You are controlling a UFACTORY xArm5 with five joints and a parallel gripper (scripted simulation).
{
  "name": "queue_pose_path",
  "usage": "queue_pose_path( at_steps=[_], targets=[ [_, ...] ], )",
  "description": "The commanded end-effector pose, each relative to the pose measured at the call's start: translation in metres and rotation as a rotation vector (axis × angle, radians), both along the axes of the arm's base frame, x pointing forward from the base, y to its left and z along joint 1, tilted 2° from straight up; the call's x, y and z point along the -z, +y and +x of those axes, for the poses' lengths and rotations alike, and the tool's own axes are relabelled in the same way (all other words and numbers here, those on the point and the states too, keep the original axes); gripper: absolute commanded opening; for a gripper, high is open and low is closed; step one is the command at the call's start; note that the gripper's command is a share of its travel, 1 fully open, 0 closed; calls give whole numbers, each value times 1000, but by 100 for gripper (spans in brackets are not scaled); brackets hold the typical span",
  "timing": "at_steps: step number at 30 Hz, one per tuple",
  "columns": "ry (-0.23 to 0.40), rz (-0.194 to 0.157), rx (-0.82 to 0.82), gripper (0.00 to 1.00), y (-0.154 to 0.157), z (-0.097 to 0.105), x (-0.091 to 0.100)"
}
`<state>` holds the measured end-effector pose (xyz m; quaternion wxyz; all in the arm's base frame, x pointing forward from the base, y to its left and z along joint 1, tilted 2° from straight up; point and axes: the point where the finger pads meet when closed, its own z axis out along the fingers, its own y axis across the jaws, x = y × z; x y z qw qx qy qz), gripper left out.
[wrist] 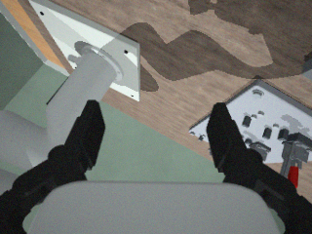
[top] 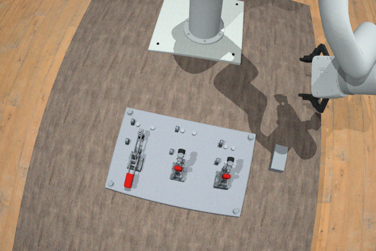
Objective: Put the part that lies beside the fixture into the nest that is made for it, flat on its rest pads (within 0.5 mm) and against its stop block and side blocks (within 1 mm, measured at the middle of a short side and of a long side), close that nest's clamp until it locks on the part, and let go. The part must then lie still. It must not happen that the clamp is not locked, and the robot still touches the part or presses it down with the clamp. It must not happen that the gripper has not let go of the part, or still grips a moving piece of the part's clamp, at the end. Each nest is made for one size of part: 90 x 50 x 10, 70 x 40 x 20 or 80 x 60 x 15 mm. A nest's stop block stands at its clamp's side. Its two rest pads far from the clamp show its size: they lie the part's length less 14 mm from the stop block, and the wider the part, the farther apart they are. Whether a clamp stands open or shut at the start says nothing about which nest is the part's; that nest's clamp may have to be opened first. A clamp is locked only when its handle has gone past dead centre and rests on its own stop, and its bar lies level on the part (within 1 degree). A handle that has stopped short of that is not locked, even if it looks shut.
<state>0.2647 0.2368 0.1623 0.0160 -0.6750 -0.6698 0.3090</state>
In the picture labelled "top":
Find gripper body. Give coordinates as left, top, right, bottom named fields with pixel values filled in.
left=311, top=56, right=348, bottom=99

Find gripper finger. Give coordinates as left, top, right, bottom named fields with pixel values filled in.
left=300, top=43, right=329, bottom=63
left=298, top=93, right=329, bottom=113

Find grey toggle clamp with red handle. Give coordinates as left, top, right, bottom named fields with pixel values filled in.
left=170, top=149, right=187, bottom=182

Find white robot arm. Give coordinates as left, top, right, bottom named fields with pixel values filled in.
left=184, top=0, right=376, bottom=95

